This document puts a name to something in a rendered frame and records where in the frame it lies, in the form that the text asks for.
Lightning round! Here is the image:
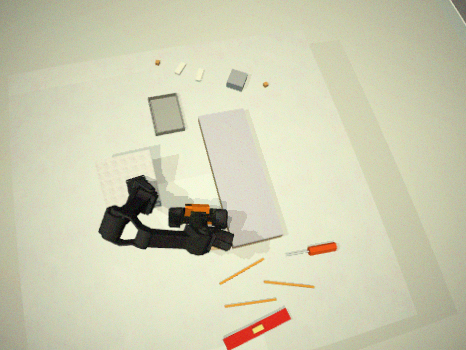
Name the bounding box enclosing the orange-handled awl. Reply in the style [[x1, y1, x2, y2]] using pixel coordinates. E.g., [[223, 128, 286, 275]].
[[286, 242, 337, 256]]

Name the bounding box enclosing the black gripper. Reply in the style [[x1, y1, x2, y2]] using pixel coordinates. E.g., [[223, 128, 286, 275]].
[[168, 207, 228, 229]]

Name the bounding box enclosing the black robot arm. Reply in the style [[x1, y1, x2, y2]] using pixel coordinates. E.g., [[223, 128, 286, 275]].
[[98, 175, 234, 255]]

